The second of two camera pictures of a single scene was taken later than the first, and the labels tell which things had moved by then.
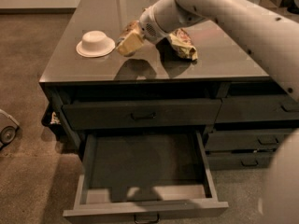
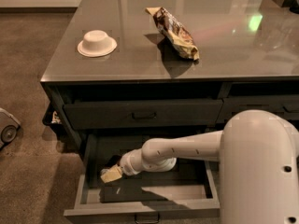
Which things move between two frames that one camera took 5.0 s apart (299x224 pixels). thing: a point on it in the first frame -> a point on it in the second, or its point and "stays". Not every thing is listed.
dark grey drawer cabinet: x=103 y=77 stays
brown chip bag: x=182 y=42 stays
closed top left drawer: x=139 y=112 stays
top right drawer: x=252 y=108 stays
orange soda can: x=130 y=28 -> x=112 y=174
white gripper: x=149 y=28 -> x=127 y=164
